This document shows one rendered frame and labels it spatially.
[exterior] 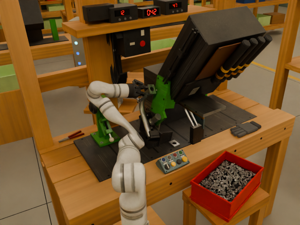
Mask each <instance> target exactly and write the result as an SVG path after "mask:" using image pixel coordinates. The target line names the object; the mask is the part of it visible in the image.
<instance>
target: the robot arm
mask: <svg viewBox="0 0 300 225"><path fill-rule="evenodd" d="M142 89H144V90H146V89H148V86H145V85H144V83H143V82H141V81H139V80H136V79H134V80H133V81H132V84H126V83H120V84H108V83H105V82H102V81H93V82H91V83H90V85H89V87H88V89H87V91H86V96H87V98H88V99H89V100H90V101H91V102H92V103H93V104H94V105H95V106H96V107H98V109H99V110H100V111H101V113H102V114H103V116H104V117H105V118H106V119H107V120H109V121H111V122H113V123H115V124H118V125H120V126H122V127H124V128H125V129H126V130H127V131H128V132H129V133H128V134H127V135H126V136H124V137H123V138H122V139H121V140H120V141H119V143H118V147H119V152H118V155H117V162H116V164H115V166H114V168H113V171H112V177H111V178H112V187H113V189H114V190H115V191H116V192H119V193H121V195H120V197H119V205H120V212H121V223H122V225H149V221H148V220H147V206H146V169H145V167H144V165H143V164H142V163H141V156H140V152H139V150H140V149H141V148H142V147H143V146H144V145H145V143H144V140H143V139H142V137H141V136H140V134H139V133H138V132H137V131H136V130H135V129H134V127H133V126H132V125H131V124H130V123H129V122H128V121H127V120H126V119H125V118H124V117H123V116H122V115H121V114H120V112H119V111H118V110H117V109H116V107H115V106H114V104H113V103H112V102H111V100H110V99H109V98H117V101H118V104H122V103H123V98H135V99H136V100H137V103H139V102H141V101H143V100H144V99H145V98H147V96H151V95H152V94H149V92H147V93H146V92H142V91H141V90H142ZM102 93H104V94H105V95H106V97H105V98H102V97H101V94H102ZM139 96H143V98H138V97H139Z"/></svg>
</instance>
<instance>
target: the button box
mask: <svg viewBox="0 0 300 225"><path fill-rule="evenodd" d="M179 151H182V154H179ZM179 151H176V152H174V153H176V154H177V156H176V157H175V156H174V155H173V153H172V154H170V156H171V159H168V155H167V156H165V157H162V158H165V161H164V162H163V161H162V158H160V159H158V160H157V162H156V163H155V164H156V165H157V167H158V168H159V169H160V170H161V171H162V172H163V173H164V174H167V173H169V172H171V171H173V170H176V169H178V168H180V167H182V166H185V165H187V164H189V163H190V162H189V160H187V161H186V162H183V161H182V157H183V156H185V157H187V156H186V154H185V153H184V151H183V149H181V150H179ZM178 159H180V160H181V161H182V162H181V163H180V164H178V163H177V160H178ZM172 162H175V163H176V165H175V166H174V167H173V166H172V165H171V163H172ZM166 164H169V165H170V169H166V168H165V165H166Z"/></svg>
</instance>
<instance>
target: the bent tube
mask: <svg viewBox="0 0 300 225"><path fill-rule="evenodd" d="M147 86H148V89H147V90H146V91H145V92H146V93H147V92H149V94H156V90H155V87H154V84H148V85H147ZM145 100H146V98H145V99H144V100H143V101H141V102H139V110H140V114H141V117H142V121H143V124H144V127H145V131H146V134H147V138H149V137H150V135H149V131H151V129H150V126H149V122H148V119H147V116H146V112H145Z"/></svg>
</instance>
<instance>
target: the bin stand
mask: <svg viewBox="0 0 300 225"><path fill-rule="evenodd" d="M191 189H192V187H189V188H187V189H185V190H183V193H182V200H183V225H196V209H198V210H199V211H200V212H201V213H202V214H203V215H204V216H205V217H206V218H207V219H208V221H209V222H210V223H211V224H212V225H236V224H237V223H239V222H240V221H242V220H244V219H245V218H247V217H248V216H250V218H249V223H248V225H262V223H263V218H264V214H265V210H266V206H267V204H269V199H270V194H268V193H267V192H266V191H264V190H263V189H261V188H260V187H258V188H257V189H256V191H255V192H254V193H253V194H252V196H251V197H250V198H249V199H248V200H247V201H246V202H245V204H244V205H243V206H242V207H241V208H240V210H239V211H238V212H237V213H236V214H235V216H234V217H233V218H232V219H231V220H230V222H229V223H228V222H226V221H224V220H223V219H221V218H219V217H218V216H216V215H215V214H213V213H211V212H210V211H208V210H206V209H205V208H203V207H201V206H200V205H198V204H197V203H195V202H194V201H192V200H191V198H189V196H190V195H191Z"/></svg>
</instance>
